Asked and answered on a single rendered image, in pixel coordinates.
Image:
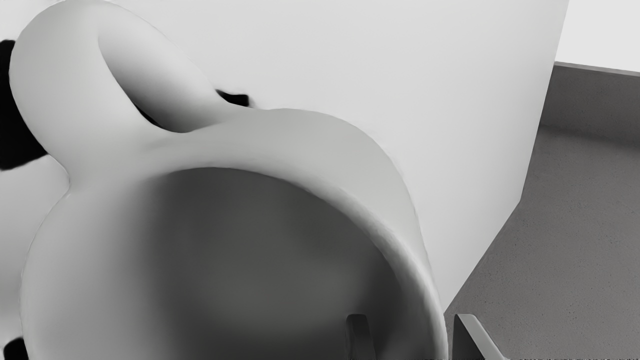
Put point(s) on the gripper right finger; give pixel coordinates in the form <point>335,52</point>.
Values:
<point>472,342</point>

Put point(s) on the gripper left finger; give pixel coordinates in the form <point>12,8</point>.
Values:
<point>359,340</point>

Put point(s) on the white ceramic mug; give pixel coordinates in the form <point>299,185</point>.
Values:
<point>150,210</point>

